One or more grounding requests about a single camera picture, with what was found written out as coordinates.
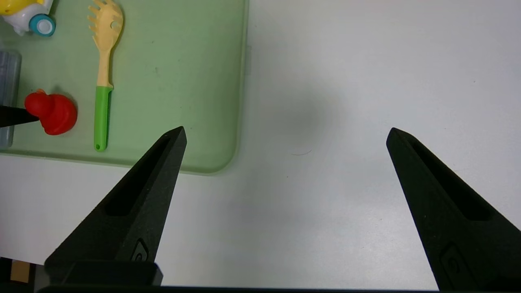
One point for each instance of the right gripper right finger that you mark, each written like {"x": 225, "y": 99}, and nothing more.
{"x": 464, "y": 219}

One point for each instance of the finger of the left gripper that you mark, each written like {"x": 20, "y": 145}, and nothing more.
{"x": 16, "y": 116}

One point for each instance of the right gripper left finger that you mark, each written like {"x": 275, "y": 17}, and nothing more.
{"x": 134, "y": 215}

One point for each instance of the red rubber duck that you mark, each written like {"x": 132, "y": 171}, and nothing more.
{"x": 57, "y": 116}

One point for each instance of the yellow duck toy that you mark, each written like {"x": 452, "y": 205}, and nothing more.
{"x": 24, "y": 18}

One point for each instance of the light green plastic tray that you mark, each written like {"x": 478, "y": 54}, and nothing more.
{"x": 183, "y": 81}

